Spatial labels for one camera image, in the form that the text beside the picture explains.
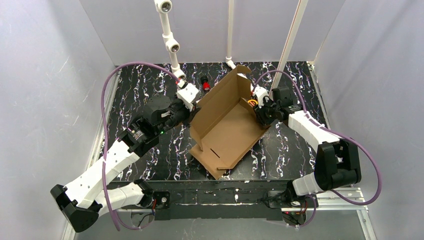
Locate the brown cardboard box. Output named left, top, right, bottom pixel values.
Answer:
left=189, top=65, right=268, bottom=180

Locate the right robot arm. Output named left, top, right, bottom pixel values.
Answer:
left=252, top=86, right=362, bottom=205

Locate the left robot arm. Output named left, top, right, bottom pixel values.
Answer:
left=50, top=93, right=199, bottom=233

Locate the yellow tape measure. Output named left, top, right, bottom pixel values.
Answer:
left=247, top=99, right=258, bottom=108

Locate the red black knob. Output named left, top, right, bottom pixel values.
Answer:
left=200, top=75, right=211, bottom=92

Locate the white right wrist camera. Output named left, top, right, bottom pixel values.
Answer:
left=251, top=86, right=269, bottom=108

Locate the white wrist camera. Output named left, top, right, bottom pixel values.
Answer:
left=176, top=79, right=200, bottom=112
left=251, top=86, right=269, bottom=108

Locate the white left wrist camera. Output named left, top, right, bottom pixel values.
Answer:
left=176, top=79, right=200, bottom=112

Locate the white PVC pipe frame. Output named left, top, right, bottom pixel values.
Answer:
left=154, top=0, right=308, bottom=88

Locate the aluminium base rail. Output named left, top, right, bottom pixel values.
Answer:
left=61, top=66, right=377, bottom=240

